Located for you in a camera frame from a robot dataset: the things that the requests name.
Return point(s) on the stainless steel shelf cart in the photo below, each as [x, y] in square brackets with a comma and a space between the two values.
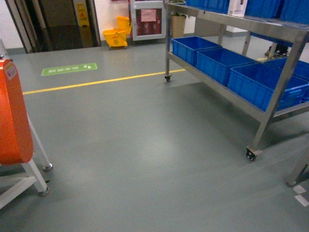
[296, 35]

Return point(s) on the white cardboard box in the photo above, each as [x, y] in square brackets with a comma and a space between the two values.
[237, 8]

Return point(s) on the red fire extinguisher cabinet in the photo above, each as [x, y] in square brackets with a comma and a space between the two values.
[148, 19]

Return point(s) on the yellow wet floor sign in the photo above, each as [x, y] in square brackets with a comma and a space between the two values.
[83, 22]

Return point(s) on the potted green plant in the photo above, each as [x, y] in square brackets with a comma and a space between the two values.
[177, 25]

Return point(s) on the orange motor guard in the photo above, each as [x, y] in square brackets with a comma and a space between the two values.
[16, 145]

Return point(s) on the yellow mop bucket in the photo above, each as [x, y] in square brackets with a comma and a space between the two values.
[117, 37]

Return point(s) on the blue shelf bin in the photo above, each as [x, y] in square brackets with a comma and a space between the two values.
[217, 63]
[186, 48]
[256, 83]

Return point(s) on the white round conveyor machine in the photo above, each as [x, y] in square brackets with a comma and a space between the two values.
[18, 183]

